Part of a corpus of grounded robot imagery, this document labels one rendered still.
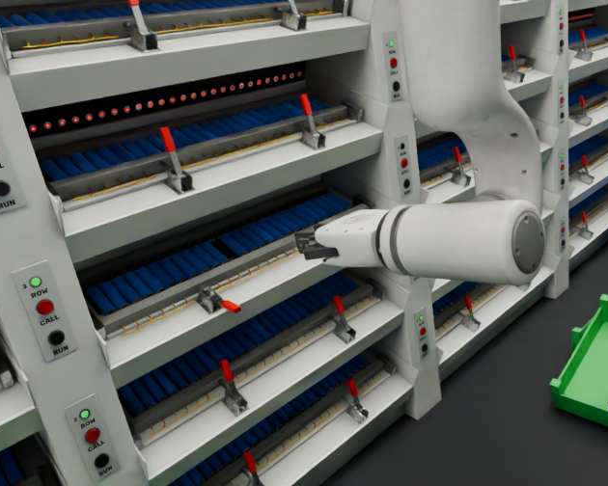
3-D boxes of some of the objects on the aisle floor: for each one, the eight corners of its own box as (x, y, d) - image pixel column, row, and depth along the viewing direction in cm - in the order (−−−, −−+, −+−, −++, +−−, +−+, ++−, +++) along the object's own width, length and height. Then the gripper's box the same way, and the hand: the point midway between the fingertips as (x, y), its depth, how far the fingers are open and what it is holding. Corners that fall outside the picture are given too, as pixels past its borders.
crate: (657, 445, 103) (654, 420, 99) (554, 406, 118) (548, 384, 114) (703, 338, 117) (703, 313, 113) (605, 316, 132) (601, 293, 128)
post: (568, 286, 168) (566, -423, 113) (555, 299, 163) (545, -442, 107) (510, 275, 183) (482, -358, 127) (495, 285, 178) (459, -371, 122)
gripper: (367, 296, 58) (270, 283, 73) (451, 246, 68) (351, 243, 82) (350, 232, 57) (256, 231, 71) (440, 190, 66) (341, 197, 80)
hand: (317, 238), depth 75 cm, fingers open, 3 cm apart
